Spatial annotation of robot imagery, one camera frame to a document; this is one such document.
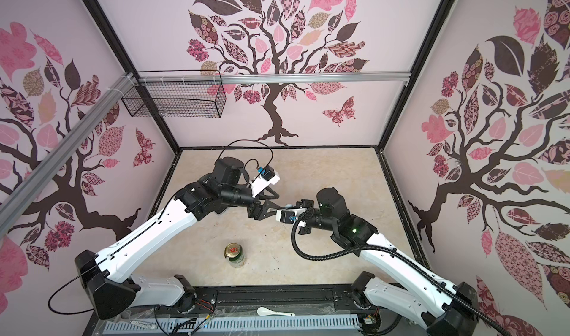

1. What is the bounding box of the aluminium rail wall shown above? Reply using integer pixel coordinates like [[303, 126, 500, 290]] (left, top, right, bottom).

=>
[[1, 73, 136, 236], [138, 71, 411, 85]]

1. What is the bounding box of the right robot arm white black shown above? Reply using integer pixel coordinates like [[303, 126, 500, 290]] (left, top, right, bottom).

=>
[[277, 188, 479, 335]]

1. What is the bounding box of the green beverage can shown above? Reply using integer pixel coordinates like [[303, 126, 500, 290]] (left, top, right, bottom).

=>
[[224, 243, 246, 268]]

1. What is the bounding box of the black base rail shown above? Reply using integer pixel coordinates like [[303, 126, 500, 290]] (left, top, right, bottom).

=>
[[84, 279, 425, 335]]

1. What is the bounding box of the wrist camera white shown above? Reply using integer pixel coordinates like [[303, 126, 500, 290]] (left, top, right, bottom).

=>
[[276, 208, 306, 225], [250, 165, 281, 197]]

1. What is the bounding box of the thin black camera cable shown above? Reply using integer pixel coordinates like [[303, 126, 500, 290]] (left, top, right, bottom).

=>
[[215, 139, 275, 177]]

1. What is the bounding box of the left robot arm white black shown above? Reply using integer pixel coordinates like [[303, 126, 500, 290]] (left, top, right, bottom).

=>
[[74, 156, 280, 320]]

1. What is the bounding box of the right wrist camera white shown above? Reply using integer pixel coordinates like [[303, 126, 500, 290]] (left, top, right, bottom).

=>
[[276, 208, 306, 225]]

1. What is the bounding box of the white plastic spoon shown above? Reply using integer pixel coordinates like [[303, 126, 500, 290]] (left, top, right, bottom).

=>
[[257, 306, 296, 318]]

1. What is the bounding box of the black wire basket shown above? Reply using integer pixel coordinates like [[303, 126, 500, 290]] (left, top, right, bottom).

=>
[[122, 69, 227, 119]]

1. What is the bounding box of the black smartphone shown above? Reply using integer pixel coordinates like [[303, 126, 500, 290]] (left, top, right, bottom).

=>
[[267, 205, 307, 223]]

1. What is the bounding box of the aluminium rail left wall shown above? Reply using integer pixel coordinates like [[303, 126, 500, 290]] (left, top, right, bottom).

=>
[[1, 73, 136, 236]]

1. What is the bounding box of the aluminium rail back wall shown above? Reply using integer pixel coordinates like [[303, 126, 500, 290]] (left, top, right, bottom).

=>
[[138, 71, 411, 85]]

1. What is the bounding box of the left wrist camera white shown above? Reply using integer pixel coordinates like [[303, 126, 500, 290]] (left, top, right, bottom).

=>
[[250, 165, 281, 197]]

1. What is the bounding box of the white slotted cable duct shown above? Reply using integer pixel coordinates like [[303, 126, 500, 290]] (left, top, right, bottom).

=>
[[94, 315, 359, 335]]

